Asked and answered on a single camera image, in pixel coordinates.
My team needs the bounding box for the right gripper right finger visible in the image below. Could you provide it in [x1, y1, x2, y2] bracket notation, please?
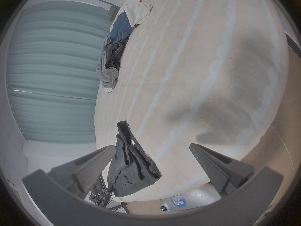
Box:
[189, 143, 255, 195]

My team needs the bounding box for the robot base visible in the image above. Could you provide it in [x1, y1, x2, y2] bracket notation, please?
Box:
[159, 182, 222, 214]

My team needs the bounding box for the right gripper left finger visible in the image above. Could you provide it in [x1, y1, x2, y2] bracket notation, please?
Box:
[48, 145, 116, 194]

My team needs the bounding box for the black T-shirt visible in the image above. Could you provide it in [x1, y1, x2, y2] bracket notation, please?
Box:
[107, 121, 163, 197]

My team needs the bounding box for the blue-green curtain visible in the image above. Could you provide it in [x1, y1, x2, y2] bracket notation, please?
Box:
[8, 90, 97, 143]
[6, 0, 113, 101]

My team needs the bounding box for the grey bedside table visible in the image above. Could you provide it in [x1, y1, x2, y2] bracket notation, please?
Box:
[109, 7, 119, 21]

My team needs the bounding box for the bed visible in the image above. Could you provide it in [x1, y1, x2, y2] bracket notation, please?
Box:
[94, 0, 294, 201]

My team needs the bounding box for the white printed pillow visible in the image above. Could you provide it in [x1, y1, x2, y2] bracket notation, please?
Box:
[116, 0, 147, 19]

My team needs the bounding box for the pile of clothes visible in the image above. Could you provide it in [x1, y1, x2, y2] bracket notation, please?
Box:
[96, 3, 153, 94]

